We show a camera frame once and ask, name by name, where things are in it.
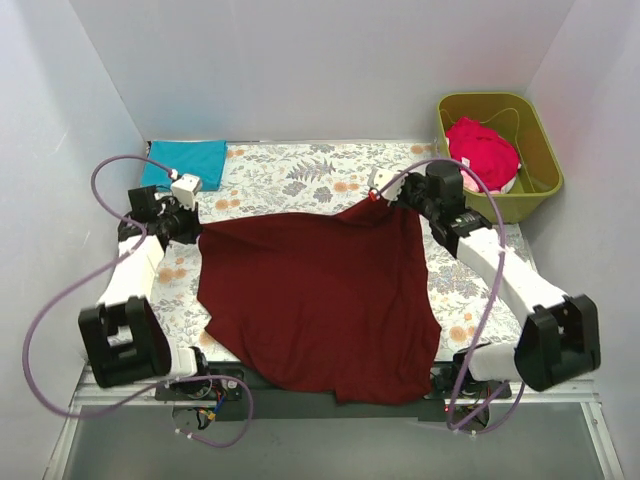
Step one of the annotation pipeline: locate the dark red t-shirt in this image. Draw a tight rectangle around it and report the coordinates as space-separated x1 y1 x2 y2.
197 199 441 405

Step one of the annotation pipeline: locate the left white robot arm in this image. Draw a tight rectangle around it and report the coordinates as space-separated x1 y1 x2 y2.
78 175 213 400

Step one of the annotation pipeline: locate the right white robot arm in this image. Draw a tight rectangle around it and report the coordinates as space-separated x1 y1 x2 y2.
368 159 601 398

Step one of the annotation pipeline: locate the bright pink t-shirt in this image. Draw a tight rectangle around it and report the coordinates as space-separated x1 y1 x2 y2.
445 117 521 194

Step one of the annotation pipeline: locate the folded teal t-shirt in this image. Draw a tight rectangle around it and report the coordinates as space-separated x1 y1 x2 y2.
148 140 227 192

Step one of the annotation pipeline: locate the olive green plastic bin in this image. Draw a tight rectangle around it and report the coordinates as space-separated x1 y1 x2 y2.
436 92 564 224

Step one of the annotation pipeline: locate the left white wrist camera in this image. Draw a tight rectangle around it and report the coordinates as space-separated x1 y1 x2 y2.
170 174 202 211

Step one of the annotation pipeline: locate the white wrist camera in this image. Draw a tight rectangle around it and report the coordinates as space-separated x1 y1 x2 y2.
170 174 202 211
367 167 407 203

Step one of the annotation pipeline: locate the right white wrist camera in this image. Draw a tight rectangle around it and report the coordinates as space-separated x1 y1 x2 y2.
367 167 407 203

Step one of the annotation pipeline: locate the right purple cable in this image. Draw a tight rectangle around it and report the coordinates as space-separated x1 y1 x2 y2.
394 158 526 435

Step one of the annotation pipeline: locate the purple cable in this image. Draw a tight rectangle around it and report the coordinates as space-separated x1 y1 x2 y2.
22 153 255 449
394 158 526 435

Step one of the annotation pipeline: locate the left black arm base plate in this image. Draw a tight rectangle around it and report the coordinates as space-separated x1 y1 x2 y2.
154 362 244 401

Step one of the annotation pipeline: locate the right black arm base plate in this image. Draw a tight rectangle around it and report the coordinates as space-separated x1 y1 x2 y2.
423 361 502 401

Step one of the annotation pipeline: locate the aluminium frame rail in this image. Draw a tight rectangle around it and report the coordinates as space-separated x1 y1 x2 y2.
72 371 601 405

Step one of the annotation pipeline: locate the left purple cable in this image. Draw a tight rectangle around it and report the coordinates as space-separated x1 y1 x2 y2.
22 153 255 449

